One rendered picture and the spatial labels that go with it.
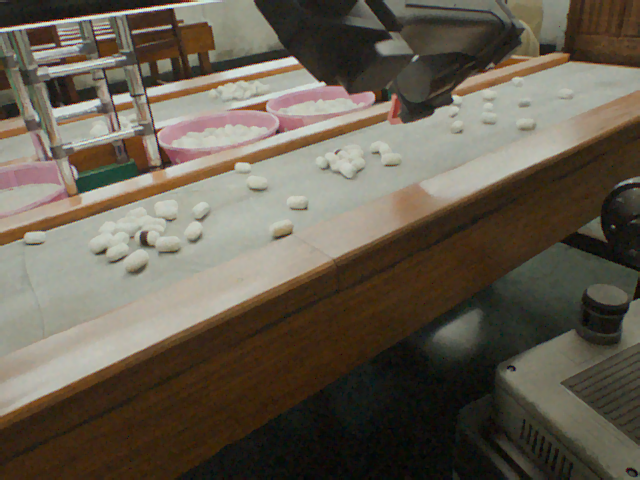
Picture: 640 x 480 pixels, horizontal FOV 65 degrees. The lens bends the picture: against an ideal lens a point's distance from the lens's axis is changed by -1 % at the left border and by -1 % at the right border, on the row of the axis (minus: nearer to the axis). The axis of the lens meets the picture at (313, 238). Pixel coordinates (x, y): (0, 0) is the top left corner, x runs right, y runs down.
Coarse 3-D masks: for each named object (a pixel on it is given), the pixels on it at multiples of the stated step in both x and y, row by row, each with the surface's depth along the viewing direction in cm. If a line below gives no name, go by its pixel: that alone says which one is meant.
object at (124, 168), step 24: (0, 48) 92; (72, 48) 99; (96, 48) 102; (96, 72) 103; (24, 96) 97; (24, 120) 99; (120, 144) 111; (48, 168) 104; (96, 168) 111; (120, 168) 112
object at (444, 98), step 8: (392, 80) 77; (392, 88) 78; (448, 88) 74; (400, 96) 77; (432, 96) 76; (440, 96) 76; (448, 96) 81; (408, 104) 77; (416, 104) 78; (424, 104) 78; (432, 104) 78; (440, 104) 80; (448, 104) 81; (408, 112) 77; (416, 112) 77; (424, 112) 78
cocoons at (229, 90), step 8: (224, 88) 153; (232, 88) 151; (248, 88) 152; (256, 88) 155; (264, 88) 147; (216, 96) 147; (224, 96) 143; (232, 96) 145; (240, 96) 144; (248, 96) 143; (120, 120) 132; (128, 120) 133; (136, 120) 133; (96, 128) 126; (104, 128) 125; (0, 152) 119
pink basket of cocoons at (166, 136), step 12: (192, 120) 120; (216, 120) 122; (228, 120) 123; (264, 120) 118; (276, 120) 112; (168, 132) 115; (180, 132) 118; (168, 144) 113; (228, 144) 100; (240, 144) 101; (168, 156) 108; (180, 156) 103; (192, 156) 102
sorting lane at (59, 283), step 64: (576, 64) 147; (384, 128) 110; (448, 128) 106; (512, 128) 103; (192, 192) 88; (256, 192) 85; (320, 192) 83; (384, 192) 81; (0, 256) 73; (64, 256) 72; (128, 256) 70; (192, 256) 68; (0, 320) 59; (64, 320) 58
